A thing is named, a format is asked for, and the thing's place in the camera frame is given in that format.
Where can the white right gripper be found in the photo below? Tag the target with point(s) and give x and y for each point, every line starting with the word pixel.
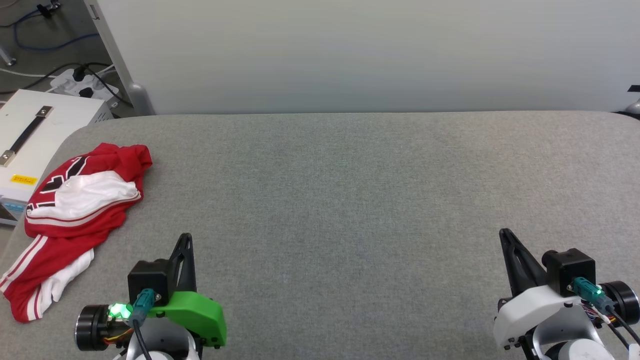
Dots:
pixel 530 315

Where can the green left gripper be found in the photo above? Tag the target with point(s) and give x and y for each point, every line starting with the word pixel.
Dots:
pixel 200 312

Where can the red and white jersey shirt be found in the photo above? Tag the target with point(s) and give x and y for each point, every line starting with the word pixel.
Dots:
pixel 75 235

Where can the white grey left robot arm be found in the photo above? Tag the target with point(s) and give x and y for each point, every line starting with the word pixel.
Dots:
pixel 92 327

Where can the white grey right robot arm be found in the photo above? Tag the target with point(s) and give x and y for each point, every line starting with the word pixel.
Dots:
pixel 622 300

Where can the yellow warning label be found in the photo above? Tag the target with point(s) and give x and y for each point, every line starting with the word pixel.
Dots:
pixel 23 179

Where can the white equipment box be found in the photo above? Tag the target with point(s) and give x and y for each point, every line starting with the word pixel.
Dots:
pixel 65 117

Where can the grey rounded stand foot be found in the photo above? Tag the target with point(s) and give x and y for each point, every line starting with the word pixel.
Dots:
pixel 634 107

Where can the white power strip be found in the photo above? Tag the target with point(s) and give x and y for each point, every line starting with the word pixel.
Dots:
pixel 70 85

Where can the grey metal foot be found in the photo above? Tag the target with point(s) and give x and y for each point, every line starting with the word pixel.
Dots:
pixel 8 59

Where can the black clamp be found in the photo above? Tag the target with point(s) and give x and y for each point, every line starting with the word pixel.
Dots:
pixel 47 8

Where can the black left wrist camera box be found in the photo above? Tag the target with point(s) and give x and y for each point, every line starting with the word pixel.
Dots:
pixel 147 277

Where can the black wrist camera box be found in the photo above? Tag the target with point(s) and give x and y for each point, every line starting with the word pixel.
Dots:
pixel 567 267
pixel 147 277

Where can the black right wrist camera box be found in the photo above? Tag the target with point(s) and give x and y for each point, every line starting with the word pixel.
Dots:
pixel 567 267

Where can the teal left camera connector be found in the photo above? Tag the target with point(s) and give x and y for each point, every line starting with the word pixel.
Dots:
pixel 142 302

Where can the teal camera connector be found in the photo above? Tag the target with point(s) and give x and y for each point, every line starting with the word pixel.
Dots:
pixel 590 292
pixel 142 302

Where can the teal right camera connector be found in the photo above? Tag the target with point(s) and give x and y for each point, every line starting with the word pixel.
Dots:
pixel 590 292

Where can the grey metal partition post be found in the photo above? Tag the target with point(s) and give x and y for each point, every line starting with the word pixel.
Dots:
pixel 117 55

